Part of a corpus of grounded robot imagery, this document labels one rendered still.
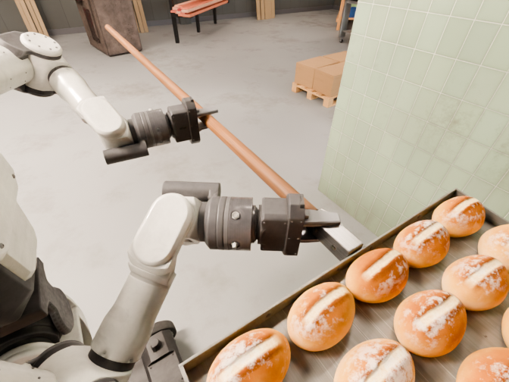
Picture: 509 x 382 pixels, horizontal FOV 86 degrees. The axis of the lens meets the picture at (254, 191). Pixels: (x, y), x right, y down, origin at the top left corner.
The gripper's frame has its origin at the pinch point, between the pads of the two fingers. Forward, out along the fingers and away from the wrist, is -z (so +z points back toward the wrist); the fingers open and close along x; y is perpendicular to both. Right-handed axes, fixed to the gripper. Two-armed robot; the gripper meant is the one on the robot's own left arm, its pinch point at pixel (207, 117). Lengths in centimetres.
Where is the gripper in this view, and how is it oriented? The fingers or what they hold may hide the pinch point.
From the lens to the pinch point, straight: 76.9
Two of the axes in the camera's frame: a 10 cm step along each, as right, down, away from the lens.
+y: 4.3, 6.0, -6.7
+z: -9.0, 2.8, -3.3
